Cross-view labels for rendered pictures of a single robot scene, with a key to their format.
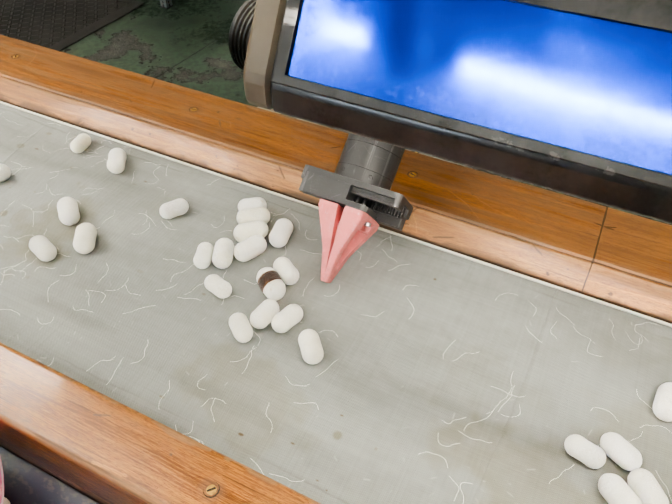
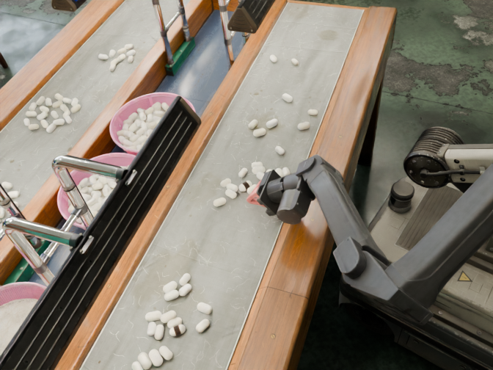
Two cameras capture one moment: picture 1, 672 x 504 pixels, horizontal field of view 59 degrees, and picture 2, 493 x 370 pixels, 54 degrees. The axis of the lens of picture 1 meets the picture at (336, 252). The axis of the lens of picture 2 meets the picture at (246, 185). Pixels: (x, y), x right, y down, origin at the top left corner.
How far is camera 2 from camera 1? 1.04 m
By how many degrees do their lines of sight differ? 57
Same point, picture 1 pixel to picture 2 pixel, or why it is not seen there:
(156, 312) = (232, 161)
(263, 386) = (206, 194)
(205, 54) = not seen: outside the picture
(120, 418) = (187, 162)
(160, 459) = (175, 174)
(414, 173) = (312, 219)
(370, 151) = (275, 183)
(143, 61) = not seen: outside the picture
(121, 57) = not seen: outside the picture
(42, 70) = (354, 82)
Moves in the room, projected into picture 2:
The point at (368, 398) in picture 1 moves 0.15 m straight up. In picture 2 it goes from (203, 222) to (193, 183)
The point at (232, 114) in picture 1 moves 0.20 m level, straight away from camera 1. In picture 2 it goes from (340, 150) to (406, 130)
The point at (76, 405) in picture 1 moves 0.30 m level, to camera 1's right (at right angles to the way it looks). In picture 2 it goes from (191, 152) to (195, 238)
